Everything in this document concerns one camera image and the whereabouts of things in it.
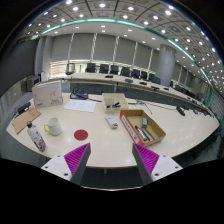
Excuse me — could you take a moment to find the row of black office chairs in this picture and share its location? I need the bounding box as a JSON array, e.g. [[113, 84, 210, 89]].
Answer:
[[64, 62, 163, 85]]

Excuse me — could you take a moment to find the open brown red-sided cardboard box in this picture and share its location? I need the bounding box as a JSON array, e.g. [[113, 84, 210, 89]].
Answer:
[[119, 109, 167, 148]]

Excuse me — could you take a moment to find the small open white box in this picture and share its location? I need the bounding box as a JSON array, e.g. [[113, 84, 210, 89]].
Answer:
[[101, 92, 129, 115]]

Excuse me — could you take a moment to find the white mug with yellow handle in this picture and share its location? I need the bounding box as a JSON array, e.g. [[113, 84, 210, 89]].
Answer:
[[43, 117, 63, 137]]

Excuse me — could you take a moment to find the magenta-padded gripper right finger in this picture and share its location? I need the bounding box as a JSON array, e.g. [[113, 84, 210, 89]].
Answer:
[[132, 142, 184, 186]]

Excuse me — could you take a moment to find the flat brown cardboard sheet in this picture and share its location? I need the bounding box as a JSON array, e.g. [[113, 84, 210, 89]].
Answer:
[[11, 108, 43, 135]]

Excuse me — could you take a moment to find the long black tool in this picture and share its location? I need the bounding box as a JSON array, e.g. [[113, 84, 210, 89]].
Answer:
[[134, 124, 150, 142]]

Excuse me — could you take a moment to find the large white cardboard box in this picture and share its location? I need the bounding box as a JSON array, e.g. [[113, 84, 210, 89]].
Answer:
[[31, 79, 64, 109]]

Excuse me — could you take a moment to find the white remote control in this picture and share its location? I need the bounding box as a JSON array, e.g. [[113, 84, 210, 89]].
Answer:
[[104, 113, 120, 130]]

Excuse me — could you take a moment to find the clear black-capped water bottle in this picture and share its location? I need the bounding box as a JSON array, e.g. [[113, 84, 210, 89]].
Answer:
[[26, 120, 47, 153]]

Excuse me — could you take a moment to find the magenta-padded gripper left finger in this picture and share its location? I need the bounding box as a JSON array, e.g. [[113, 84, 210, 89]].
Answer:
[[40, 142, 92, 186]]

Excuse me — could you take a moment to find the flat round red coaster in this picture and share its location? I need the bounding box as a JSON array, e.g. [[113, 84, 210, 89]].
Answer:
[[73, 129, 90, 142]]

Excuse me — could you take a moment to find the group of ceiling lights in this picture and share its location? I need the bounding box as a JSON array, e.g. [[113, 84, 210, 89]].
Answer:
[[26, 0, 224, 78]]

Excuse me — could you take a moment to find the black desk telephone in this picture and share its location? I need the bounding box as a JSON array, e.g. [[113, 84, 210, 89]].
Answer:
[[69, 89, 90, 100]]

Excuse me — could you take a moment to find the black oblong device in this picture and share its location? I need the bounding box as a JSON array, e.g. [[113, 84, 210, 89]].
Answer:
[[13, 101, 33, 118]]

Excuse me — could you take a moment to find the black hand tool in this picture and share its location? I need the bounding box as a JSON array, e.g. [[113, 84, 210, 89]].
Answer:
[[106, 102, 122, 109]]

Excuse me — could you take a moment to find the white paper sheet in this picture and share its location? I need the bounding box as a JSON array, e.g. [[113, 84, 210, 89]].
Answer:
[[63, 98, 98, 114]]

